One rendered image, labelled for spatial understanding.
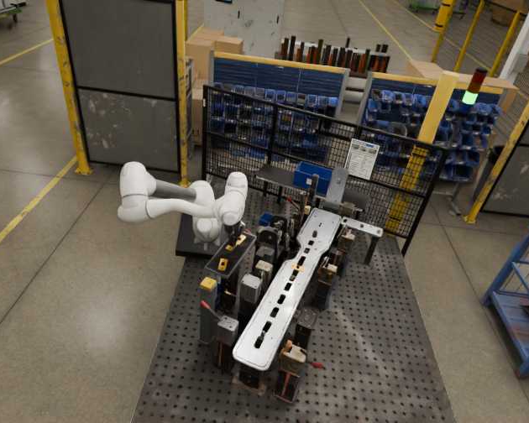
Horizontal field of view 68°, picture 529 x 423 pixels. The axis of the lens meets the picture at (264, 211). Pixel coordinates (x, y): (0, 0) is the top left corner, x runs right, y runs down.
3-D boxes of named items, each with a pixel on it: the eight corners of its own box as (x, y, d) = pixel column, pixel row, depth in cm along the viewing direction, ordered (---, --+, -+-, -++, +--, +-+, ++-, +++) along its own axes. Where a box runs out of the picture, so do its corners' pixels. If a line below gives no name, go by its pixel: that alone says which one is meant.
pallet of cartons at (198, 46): (231, 115, 653) (235, 50, 591) (184, 108, 655) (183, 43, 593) (243, 91, 750) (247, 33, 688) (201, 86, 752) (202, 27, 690)
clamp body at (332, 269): (326, 313, 246) (337, 274, 226) (307, 306, 249) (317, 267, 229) (329, 303, 253) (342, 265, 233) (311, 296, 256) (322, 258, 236)
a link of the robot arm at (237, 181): (226, 193, 200) (222, 208, 189) (227, 167, 190) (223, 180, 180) (247, 195, 200) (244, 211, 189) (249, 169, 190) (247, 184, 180)
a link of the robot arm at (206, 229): (196, 243, 266) (192, 239, 244) (194, 217, 269) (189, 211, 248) (220, 240, 267) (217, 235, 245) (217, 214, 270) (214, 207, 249)
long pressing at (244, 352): (271, 376, 177) (271, 374, 176) (227, 356, 182) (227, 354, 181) (343, 216, 282) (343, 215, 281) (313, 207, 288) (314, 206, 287)
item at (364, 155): (369, 181, 297) (381, 144, 278) (341, 173, 302) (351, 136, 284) (370, 180, 298) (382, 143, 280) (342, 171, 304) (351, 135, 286)
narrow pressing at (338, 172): (338, 210, 287) (349, 169, 267) (323, 205, 290) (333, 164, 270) (338, 209, 288) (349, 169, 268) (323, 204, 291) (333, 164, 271)
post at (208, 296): (208, 346, 218) (211, 293, 192) (196, 341, 220) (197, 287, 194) (215, 336, 224) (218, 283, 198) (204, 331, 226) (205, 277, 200)
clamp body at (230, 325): (229, 376, 205) (233, 334, 184) (211, 368, 208) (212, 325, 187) (238, 362, 212) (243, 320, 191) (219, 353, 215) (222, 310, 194)
